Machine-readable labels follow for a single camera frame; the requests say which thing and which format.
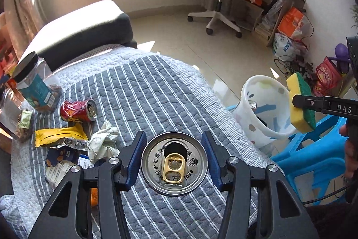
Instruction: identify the green yellow sponge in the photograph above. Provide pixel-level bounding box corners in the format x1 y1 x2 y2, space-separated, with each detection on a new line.
286 72 316 133

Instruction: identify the white polka-dot trash bin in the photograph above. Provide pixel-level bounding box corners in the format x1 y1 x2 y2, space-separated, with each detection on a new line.
232 75 296 157

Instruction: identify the right hand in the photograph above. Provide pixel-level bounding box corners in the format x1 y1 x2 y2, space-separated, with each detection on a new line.
344 139 358 179

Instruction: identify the red snack bag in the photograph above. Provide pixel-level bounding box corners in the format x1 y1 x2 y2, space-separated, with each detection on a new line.
313 56 342 97

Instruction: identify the orange peel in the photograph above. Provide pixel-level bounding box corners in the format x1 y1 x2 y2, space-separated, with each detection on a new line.
90 188 98 207

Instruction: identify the blue plastic stool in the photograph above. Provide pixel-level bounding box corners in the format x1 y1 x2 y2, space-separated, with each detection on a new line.
224 104 349 206

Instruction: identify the purple balloon toy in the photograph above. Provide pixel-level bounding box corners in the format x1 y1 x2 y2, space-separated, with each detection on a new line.
328 43 350 74

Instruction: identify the blue white snack packet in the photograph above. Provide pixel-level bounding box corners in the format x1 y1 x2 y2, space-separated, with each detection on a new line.
45 146 94 189

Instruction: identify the black tracker box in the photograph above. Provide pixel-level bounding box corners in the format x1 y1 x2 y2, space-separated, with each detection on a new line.
347 36 358 81

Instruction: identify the white plastic bag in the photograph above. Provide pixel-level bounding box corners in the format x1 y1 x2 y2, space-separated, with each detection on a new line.
273 33 306 61

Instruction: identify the large crumpled white paper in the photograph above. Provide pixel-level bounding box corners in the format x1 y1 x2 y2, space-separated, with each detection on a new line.
88 121 120 164

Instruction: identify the yellow snack wrapper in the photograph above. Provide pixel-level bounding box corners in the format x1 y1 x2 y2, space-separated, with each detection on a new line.
35 123 88 151

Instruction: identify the orange shopping bag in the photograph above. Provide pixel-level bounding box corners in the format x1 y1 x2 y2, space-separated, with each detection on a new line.
277 7 309 40

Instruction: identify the crushed red soda can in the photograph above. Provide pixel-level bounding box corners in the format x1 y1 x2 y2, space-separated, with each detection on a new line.
60 99 97 123

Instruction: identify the clear jar of nuts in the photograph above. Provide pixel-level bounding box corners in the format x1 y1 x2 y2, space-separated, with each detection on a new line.
1 84 34 142

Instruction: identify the grey striped quilted cover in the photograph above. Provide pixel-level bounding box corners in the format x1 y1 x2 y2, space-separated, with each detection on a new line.
1 47 271 238

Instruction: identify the teal-labelled macadamia jar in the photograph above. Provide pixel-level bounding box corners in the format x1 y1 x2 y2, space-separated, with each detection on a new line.
13 52 62 112

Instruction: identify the bookshelf with colourful items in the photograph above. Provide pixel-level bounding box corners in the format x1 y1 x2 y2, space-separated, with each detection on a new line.
1 12 23 105

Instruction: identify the dark grey ottoman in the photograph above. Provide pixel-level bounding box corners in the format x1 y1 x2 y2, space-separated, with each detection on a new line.
20 0 137 71

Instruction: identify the beige curtain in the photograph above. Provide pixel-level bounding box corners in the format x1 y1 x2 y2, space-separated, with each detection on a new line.
4 0 47 59

